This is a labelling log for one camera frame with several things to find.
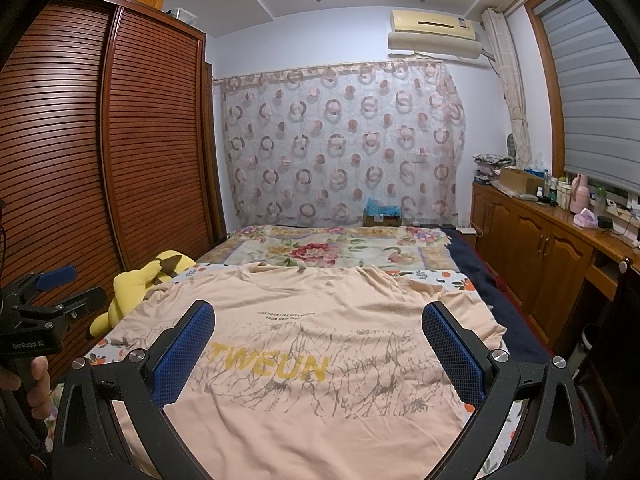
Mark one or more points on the box with blue cloth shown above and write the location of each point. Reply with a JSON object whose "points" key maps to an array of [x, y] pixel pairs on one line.
{"points": [[376, 214]]}

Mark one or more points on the pink jug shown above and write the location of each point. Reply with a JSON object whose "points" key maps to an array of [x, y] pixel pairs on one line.
{"points": [[580, 194]]}

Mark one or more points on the yellow plush toy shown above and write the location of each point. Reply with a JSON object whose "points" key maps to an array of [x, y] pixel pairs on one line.
{"points": [[131, 287]]}

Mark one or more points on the grey window blind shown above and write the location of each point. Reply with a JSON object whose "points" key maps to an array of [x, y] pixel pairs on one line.
{"points": [[599, 92]]}

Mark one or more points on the circle-pattern sheer curtain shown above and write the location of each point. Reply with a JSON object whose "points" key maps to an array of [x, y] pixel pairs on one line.
{"points": [[313, 146]]}

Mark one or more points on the person's left hand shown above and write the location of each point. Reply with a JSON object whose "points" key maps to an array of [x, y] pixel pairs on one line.
{"points": [[38, 397]]}

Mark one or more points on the brown louvered wardrobe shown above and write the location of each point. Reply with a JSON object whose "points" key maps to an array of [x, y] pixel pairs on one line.
{"points": [[107, 143]]}

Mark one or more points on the wooden sideboard cabinet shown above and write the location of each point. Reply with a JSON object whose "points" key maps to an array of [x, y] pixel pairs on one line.
{"points": [[546, 262]]}

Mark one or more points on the beige tied side curtain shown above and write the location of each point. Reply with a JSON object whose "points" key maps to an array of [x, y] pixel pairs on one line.
{"points": [[503, 49]]}

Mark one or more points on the floral quilt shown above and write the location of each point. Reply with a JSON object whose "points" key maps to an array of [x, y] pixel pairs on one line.
{"points": [[390, 249]]}

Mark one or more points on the peach printed t-shirt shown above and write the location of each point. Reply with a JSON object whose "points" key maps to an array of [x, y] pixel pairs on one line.
{"points": [[315, 359]]}

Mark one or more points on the cardboard box on cabinet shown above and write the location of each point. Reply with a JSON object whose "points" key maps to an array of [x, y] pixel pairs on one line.
{"points": [[515, 182]]}

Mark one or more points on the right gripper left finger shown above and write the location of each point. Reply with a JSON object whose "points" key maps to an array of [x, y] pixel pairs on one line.
{"points": [[89, 442]]}

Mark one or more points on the dark blue blanket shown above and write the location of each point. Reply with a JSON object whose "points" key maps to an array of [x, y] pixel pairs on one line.
{"points": [[519, 339]]}

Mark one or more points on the stack of folded clothes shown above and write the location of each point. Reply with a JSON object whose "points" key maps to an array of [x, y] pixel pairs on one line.
{"points": [[488, 167]]}

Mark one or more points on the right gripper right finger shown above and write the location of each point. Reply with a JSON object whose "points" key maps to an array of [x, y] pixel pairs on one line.
{"points": [[549, 440]]}

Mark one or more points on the beige air conditioner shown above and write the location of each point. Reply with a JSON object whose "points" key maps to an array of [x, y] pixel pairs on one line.
{"points": [[435, 33]]}

